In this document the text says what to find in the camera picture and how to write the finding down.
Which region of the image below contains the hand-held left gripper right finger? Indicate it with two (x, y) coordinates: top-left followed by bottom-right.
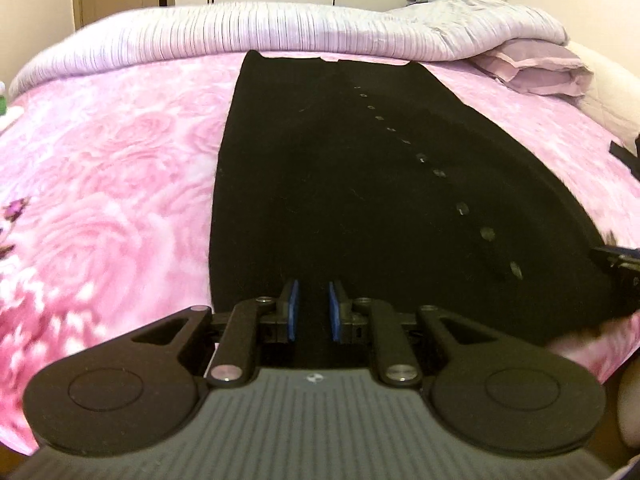
(327, 279), (507, 389)

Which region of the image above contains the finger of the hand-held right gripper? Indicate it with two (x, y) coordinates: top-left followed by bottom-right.
(590, 245), (640, 272)

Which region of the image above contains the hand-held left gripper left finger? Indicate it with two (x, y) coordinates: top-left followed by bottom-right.
(131, 279), (301, 387)

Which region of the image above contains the black button cardigan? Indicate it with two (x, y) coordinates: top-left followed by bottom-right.
(206, 51), (632, 356)

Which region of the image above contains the person's right forearm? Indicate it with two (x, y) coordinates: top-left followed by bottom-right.
(617, 367), (640, 448)

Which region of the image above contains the purple pillow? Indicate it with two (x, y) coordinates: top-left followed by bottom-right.
(470, 40), (595, 98)

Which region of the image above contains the pink rose print blanket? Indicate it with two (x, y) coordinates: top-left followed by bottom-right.
(0, 50), (640, 457)

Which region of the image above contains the lilac striped duvet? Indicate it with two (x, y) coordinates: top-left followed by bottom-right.
(9, 0), (571, 96)

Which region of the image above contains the cream upholstered bed frame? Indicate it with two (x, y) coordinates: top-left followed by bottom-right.
(564, 39), (640, 147)

